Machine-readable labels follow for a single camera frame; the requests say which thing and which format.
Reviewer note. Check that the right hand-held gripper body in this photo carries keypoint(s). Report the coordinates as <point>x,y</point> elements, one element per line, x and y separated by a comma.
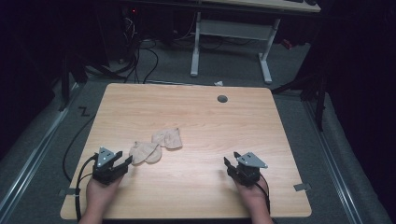
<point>247,171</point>

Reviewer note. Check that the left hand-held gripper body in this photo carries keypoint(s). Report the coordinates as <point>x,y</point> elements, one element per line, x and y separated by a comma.
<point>104,169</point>

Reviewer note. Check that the beige ankle sock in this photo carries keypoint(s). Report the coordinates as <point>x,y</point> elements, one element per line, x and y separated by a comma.
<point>144,153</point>
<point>168,138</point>

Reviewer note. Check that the person's left hand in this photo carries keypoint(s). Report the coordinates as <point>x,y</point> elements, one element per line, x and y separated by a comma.
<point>101,191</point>

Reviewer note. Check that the person's right hand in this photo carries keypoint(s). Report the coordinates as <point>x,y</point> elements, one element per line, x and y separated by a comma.
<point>252,194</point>

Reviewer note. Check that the grey tape piece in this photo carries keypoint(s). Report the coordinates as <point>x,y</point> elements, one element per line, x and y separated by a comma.
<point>67,192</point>
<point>302,187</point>

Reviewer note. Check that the white paper scrap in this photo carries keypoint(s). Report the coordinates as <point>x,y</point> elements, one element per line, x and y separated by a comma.
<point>218,83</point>

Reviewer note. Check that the black metal stand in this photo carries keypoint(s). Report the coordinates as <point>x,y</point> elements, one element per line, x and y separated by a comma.
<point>67,84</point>
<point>317,90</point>

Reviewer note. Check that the red floor object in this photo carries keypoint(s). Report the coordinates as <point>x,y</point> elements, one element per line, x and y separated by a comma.
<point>287,44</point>

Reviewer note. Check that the metal floor rail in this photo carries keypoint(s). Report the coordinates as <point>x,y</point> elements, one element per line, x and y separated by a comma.
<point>333,161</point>
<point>28,161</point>

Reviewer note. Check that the white desk frame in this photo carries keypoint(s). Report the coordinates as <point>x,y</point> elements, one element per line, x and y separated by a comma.
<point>230,29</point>

